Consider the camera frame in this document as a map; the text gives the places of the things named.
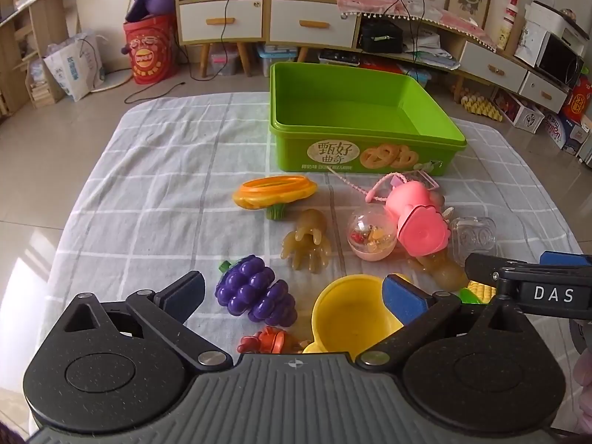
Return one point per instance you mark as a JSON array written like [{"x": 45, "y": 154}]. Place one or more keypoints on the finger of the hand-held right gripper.
[
  {"x": 566, "y": 260},
  {"x": 485, "y": 270}
]

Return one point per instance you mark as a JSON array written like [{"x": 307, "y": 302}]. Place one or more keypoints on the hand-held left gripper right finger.
[{"x": 402, "y": 300}]

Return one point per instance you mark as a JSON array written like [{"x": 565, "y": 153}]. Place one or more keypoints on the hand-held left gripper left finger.
[{"x": 182, "y": 292}]

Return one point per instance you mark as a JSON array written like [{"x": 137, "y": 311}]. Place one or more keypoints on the yellow corn toy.
[{"x": 478, "y": 291}]

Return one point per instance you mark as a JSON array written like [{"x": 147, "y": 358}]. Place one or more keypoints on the clear plastic case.
[{"x": 474, "y": 240}]

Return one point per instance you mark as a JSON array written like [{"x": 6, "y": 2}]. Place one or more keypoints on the tan rubber hand toy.
[
  {"x": 444, "y": 275},
  {"x": 307, "y": 245}
]

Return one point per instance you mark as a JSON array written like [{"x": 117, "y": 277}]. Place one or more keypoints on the yellow plastic cup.
[{"x": 347, "y": 319}]

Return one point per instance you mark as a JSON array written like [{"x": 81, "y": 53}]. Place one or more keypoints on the beige starfish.
[{"x": 447, "y": 215}]

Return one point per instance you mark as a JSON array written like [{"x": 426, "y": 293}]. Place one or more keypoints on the purple grapes toy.
[{"x": 252, "y": 291}]

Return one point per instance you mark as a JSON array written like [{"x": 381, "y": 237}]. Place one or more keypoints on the clear pink capsule ball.
[{"x": 372, "y": 236}]

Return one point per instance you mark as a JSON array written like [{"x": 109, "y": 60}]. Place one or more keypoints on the pink pig toy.
[{"x": 421, "y": 222}]

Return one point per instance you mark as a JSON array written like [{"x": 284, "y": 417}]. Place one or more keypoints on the red orange plastic toy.
[{"x": 268, "y": 340}]

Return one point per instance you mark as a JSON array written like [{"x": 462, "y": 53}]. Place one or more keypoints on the orange pineapple slice toy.
[{"x": 273, "y": 189}]

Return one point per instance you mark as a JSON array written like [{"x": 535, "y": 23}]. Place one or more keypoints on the green plastic box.
[{"x": 296, "y": 148}]

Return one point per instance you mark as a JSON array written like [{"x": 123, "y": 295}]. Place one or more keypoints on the grey checked tablecloth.
[{"x": 162, "y": 194}]

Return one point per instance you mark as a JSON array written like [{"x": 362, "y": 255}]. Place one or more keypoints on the blue white box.
[{"x": 557, "y": 129}]

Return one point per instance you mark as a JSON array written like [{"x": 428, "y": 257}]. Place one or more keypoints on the white printed storage box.
[{"x": 527, "y": 120}]

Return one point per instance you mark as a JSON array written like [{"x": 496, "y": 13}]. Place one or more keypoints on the large red box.
[{"x": 580, "y": 101}]

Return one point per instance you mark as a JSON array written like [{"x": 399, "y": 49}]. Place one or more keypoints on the yellow egg tray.
[{"x": 481, "y": 108}]

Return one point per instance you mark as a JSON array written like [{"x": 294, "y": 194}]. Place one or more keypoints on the black microwave oven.
[{"x": 557, "y": 62}]

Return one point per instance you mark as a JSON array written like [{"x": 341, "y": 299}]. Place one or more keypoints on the white round base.
[{"x": 118, "y": 81}]

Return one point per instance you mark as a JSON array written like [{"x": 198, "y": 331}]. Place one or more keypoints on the white printed sheet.
[{"x": 529, "y": 41}]

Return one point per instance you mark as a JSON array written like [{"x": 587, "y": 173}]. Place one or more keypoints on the curved wooden stand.
[{"x": 455, "y": 48}]

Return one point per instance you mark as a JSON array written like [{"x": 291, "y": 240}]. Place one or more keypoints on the red shoebox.
[{"x": 384, "y": 62}]

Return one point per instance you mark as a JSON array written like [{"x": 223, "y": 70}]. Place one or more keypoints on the folded light blue cloth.
[{"x": 430, "y": 44}]

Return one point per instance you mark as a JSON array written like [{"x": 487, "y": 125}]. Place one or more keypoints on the red printed bucket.
[{"x": 148, "y": 55}]

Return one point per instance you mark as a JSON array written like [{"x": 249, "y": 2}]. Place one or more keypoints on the white red bottle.
[{"x": 506, "y": 27}]

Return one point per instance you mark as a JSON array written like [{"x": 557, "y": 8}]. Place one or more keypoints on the stack of books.
[{"x": 44, "y": 88}]

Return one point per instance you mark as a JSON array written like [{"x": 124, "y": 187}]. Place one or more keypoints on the white paper bag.
[{"x": 74, "y": 69}]

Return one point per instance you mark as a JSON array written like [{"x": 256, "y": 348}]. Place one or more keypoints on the clear storage box blue lid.
[{"x": 277, "y": 62}]

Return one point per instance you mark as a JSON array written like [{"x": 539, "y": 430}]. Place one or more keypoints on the clear storage box black lid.
[{"x": 340, "y": 58}]

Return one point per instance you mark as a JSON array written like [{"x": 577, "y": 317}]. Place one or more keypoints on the black bag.
[{"x": 381, "y": 39}]

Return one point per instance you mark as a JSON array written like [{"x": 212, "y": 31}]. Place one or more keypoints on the low wooden cabinet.
[{"x": 303, "y": 53}]

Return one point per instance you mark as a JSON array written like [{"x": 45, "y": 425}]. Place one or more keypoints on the wooden desk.
[{"x": 46, "y": 14}]

